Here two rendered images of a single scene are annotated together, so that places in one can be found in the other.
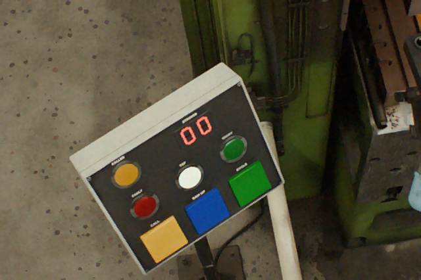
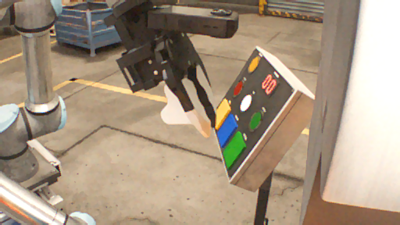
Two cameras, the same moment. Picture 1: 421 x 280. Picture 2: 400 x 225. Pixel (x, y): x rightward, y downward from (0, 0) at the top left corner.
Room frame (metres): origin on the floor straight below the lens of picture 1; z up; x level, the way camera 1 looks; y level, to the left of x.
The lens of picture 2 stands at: (0.68, -0.76, 1.47)
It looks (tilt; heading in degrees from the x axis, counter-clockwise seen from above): 27 degrees down; 107
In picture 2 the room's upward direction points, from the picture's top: straight up
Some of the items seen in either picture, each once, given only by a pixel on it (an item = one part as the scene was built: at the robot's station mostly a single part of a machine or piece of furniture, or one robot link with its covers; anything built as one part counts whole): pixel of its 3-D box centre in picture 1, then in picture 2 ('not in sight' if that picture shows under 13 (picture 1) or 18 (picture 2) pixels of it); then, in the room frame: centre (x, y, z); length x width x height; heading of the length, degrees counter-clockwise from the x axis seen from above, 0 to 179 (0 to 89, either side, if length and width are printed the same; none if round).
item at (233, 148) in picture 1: (233, 148); (255, 120); (0.61, -0.05, 1.09); 0.05 x 0.03 x 0.04; 88
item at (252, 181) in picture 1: (248, 183); (235, 151); (0.57, -0.06, 1.01); 0.07 x 0.05 x 0.07; 113
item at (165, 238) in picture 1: (163, 238); (222, 114); (0.49, 0.12, 1.01); 0.07 x 0.05 x 0.07; 113
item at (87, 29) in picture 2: not in sight; (89, 24); (-2.64, 3.91, 0.36); 1.20 x 0.80 x 0.72; 158
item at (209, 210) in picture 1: (206, 210); (228, 130); (0.53, 0.03, 1.01); 0.07 x 0.05 x 0.07; 113
